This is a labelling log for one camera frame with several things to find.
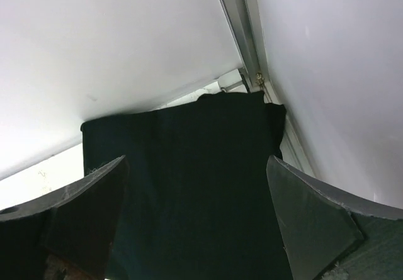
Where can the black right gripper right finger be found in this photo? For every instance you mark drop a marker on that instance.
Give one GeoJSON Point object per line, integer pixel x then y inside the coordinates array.
{"type": "Point", "coordinates": [329, 233]}

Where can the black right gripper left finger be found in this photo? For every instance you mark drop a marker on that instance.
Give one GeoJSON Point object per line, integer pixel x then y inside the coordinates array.
{"type": "Point", "coordinates": [67, 233]}

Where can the black t shirt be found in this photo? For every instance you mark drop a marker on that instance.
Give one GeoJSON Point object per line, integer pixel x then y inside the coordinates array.
{"type": "Point", "coordinates": [197, 204]}

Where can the right aluminium frame post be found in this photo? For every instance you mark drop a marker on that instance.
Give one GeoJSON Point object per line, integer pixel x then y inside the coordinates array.
{"type": "Point", "coordinates": [245, 24]}

